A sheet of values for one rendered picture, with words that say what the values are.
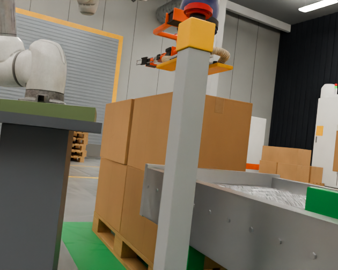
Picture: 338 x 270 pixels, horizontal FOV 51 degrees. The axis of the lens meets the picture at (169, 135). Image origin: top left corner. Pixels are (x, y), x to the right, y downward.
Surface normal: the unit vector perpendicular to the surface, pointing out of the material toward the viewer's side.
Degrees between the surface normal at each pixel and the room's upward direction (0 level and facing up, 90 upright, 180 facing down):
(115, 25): 90
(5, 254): 90
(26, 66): 91
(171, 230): 90
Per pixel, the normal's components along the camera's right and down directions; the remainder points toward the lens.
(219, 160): 0.44, 0.03
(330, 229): -0.89, -0.11
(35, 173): 0.18, 0.00
